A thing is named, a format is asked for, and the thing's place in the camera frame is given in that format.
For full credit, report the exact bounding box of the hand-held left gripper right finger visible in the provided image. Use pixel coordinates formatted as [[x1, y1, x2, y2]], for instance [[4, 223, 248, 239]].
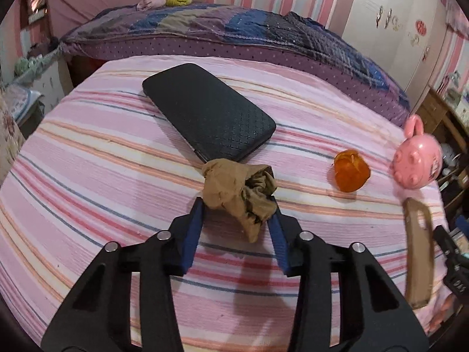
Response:
[[267, 196, 429, 352]]

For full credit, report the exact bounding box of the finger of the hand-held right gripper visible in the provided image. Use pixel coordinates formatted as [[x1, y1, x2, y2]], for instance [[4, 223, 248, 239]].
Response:
[[432, 225, 464, 261]]

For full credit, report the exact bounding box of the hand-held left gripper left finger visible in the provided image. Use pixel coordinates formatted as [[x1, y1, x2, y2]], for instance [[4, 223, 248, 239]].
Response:
[[40, 197, 206, 352]]

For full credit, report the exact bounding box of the beige phone case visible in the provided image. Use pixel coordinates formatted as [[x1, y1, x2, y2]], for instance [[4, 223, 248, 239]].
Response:
[[403, 197, 435, 309]]

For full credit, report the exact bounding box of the person's right hand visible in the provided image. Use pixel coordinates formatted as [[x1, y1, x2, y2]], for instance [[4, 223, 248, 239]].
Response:
[[427, 293, 462, 334]]

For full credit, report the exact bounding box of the pink cartoon mug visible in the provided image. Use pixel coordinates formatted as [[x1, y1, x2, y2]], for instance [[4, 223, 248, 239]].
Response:
[[389, 114, 444, 188]]

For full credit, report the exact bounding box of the pink striped tablecloth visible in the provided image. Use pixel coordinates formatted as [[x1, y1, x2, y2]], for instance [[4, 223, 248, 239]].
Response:
[[0, 55, 453, 352]]

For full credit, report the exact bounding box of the tangerine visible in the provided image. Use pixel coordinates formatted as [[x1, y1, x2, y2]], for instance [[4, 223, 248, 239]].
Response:
[[333, 149, 371, 193]]

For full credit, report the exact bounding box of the black textured wallet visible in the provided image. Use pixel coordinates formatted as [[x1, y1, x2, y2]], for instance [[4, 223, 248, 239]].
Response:
[[142, 63, 277, 163]]

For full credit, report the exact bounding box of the wooden desk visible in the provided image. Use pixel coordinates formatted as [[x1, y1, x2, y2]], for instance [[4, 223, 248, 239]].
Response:
[[416, 88, 469, 206]]

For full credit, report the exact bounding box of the white wardrobe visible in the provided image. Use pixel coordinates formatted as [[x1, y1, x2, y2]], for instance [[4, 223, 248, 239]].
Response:
[[341, 0, 451, 92]]

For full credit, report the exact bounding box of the white bedside cabinet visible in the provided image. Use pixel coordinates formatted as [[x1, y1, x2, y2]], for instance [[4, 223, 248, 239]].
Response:
[[11, 49, 74, 125]]

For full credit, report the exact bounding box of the floral curtain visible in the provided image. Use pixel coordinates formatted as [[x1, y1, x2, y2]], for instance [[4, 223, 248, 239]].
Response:
[[0, 84, 26, 184]]

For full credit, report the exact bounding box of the plaid patchwork quilt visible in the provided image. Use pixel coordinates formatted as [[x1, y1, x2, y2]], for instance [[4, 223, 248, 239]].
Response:
[[60, 3, 411, 118]]

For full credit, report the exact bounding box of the pink curtain valance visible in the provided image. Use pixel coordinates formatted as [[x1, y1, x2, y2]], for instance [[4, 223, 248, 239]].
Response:
[[445, 0, 469, 41]]

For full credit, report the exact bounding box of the pink cloth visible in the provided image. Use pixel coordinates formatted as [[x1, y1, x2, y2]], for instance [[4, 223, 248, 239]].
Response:
[[135, 0, 166, 11]]

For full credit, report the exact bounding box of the pale green cloth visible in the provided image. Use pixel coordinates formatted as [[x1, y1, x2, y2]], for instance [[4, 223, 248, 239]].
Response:
[[15, 57, 48, 76]]

